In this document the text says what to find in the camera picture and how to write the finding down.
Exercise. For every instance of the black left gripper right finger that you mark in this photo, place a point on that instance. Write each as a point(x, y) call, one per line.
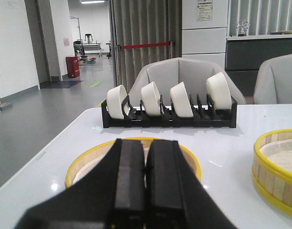
point(175, 197)

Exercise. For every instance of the red barrier belt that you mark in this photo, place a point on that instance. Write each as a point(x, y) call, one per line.
point(135, 46)

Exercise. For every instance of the white cabinet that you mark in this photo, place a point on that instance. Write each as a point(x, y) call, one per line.
point(204, 30)

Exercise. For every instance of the black dish rack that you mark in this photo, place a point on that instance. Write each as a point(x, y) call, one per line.
point(202, 117)

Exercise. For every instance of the white bowl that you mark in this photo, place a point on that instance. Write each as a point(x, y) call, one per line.
point(218, 89)
point(114, 99)
point(151, 98)
point(180, 101)

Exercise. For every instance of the grey armchair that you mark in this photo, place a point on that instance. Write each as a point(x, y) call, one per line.
point(193, 73)
point(274, 81)

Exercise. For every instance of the grey armchair left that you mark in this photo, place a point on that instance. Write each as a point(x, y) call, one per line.
point(193, 73)

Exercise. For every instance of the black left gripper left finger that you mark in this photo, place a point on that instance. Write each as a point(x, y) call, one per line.
point(110, 196)

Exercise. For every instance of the dark counter shelf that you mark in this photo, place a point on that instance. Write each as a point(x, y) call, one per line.
point(244, 55)

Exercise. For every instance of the red bin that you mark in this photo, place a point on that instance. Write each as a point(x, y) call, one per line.
point(72, 66)

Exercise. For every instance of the grey armchair right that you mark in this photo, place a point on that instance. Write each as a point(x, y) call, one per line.
point(274, 81)

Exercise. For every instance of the bamboo steamer tray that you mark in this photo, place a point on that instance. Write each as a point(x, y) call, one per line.
point(84, 163)
point(272, 181)

